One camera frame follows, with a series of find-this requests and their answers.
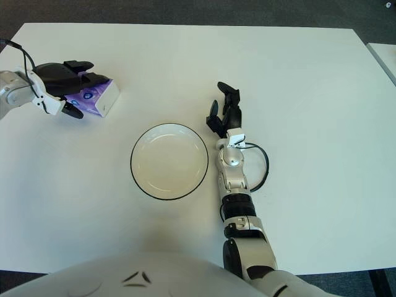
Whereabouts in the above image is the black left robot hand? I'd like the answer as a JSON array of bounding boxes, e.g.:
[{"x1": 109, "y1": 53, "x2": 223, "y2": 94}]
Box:
[{"x1": 32, "y1": 60, "x2": 111, "y2": 120}]

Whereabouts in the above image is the white plate with black rim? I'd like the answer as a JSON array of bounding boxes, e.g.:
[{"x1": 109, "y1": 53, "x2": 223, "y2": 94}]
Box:
[{"x1": 130, "y1": 123, "x2": 210, "y2": 200}]

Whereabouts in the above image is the black table leg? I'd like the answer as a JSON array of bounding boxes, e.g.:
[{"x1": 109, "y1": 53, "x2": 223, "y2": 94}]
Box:
[{"x1": 368, "y1": 269, "x2": 396, "y2": 297}]

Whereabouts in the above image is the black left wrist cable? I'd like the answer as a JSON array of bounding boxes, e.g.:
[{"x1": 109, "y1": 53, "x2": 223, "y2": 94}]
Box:
[{"x1": 0, "y1": 38, "x2": 37, "y2": 78}]

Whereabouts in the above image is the grey robot torso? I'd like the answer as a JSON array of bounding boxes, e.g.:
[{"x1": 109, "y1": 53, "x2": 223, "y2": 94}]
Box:
[{"x1": 0, "y1": 251, "x2": 257, "y2": 297}]

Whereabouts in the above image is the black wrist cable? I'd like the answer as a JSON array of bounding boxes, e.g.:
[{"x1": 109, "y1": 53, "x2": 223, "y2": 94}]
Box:
[
  {"x1": 0, "y1": 38, "x2": 37, "y2": 78},
  {"x1": 243, "y1": 142, "x2": 270, "y2": 192}
]

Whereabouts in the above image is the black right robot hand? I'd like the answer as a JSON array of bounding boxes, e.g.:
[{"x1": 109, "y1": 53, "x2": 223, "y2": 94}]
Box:
[{"x1": 205, "y1": 81, "x2": 244, "y2": 139}]

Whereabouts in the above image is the purple tissue paper pack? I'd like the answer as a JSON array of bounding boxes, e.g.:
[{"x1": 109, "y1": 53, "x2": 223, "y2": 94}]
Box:
[{"x1": 63, "y1": 77, "x2": 121, "y2": 118}]

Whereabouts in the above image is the white neighbouring table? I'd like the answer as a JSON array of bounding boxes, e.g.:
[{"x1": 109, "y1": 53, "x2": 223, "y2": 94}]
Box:
[{"x1": 366, "y1": 42, "x2": 396, "y2": 87}]

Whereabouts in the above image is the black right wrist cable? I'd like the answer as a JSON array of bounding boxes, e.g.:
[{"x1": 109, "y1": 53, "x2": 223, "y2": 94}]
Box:
[{"x1": 243, "y1": 142, "x2": 270, "y2": 192}]

